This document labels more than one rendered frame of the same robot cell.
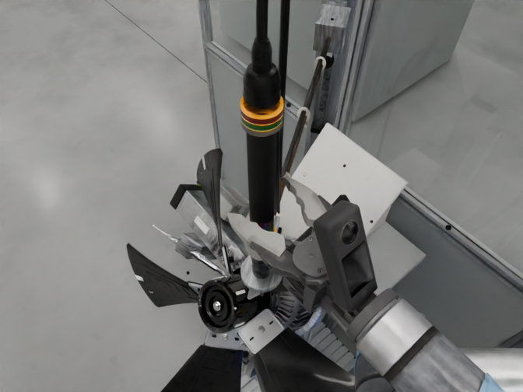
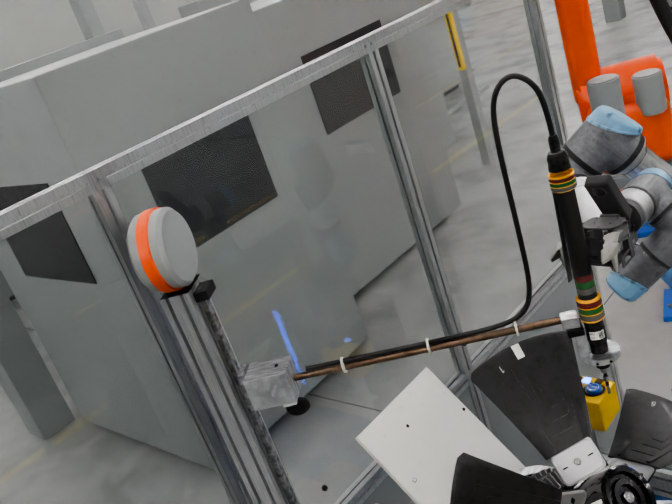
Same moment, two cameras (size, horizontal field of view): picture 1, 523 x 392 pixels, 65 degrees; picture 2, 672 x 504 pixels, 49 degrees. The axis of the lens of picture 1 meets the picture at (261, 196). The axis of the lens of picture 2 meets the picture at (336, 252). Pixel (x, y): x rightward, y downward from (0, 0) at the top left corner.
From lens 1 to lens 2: 1.38 m
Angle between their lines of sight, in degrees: 74
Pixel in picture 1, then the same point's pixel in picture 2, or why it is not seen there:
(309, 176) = (416, 473)
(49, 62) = not seen: outside the picture
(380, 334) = (637, 197)
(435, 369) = (641, 182)
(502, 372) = not seen: hidden behind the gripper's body
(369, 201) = (444, 407)
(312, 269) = (618, 220)
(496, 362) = not seen: hidden behind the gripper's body
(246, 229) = (611, 245)
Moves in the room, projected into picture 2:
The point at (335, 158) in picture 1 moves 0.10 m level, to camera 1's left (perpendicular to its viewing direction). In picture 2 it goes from (398, 435) to (409, 463)
